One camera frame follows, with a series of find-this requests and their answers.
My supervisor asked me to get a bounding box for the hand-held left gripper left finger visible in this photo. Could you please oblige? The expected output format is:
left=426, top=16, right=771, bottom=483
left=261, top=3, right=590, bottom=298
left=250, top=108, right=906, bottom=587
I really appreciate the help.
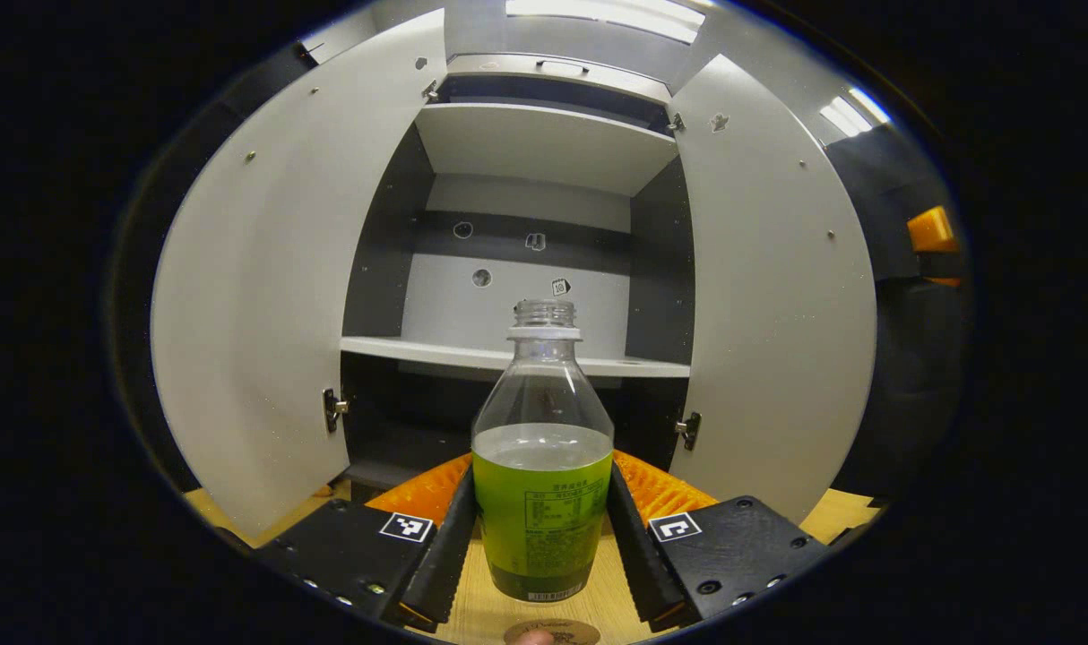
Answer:
left=253, top=452, right=480, bottom=632

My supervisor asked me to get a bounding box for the white cabinet door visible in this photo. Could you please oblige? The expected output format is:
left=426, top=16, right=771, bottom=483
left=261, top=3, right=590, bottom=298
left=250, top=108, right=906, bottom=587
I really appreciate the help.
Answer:
left=668, top=54, right=878, bottom=525
left=150, top=9, right=448, bottom=538

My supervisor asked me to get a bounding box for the clear bottle with green label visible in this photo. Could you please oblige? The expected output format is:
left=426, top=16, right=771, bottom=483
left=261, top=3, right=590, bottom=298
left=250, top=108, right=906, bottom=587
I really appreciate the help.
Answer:
left=470, top=300, right=617, bottom=603

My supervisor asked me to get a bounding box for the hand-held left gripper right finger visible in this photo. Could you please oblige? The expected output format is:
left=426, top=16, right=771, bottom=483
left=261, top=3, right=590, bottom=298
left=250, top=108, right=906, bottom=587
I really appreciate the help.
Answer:
left=605, top=448, right=833, bottom=632

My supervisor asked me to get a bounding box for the large ceiling light panel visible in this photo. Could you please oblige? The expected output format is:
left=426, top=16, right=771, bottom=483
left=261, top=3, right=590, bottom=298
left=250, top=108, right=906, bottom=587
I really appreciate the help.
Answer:
left=505, top=0, right=715, bottom=44

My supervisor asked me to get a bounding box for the black backdrop cloth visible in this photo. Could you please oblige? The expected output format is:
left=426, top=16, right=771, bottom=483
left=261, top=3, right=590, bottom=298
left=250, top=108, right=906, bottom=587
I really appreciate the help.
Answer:
left=105, top=40, right=975, bottom=503

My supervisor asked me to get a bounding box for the small ceiling light panel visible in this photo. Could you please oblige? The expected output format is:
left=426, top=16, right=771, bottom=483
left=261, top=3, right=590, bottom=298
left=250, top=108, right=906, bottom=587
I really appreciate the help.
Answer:
left=820, top=87, right=893, bottom=137

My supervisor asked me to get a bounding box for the white cabinet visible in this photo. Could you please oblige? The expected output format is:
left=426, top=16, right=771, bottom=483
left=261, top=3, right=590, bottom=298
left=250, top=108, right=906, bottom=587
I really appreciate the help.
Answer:
left=338, top=52, right=697, bottom=503

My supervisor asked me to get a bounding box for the round wooden coaster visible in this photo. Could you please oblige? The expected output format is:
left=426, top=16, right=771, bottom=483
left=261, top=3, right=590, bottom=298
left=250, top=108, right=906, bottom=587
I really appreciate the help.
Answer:
left=504, top=618, right=601, bottom=645

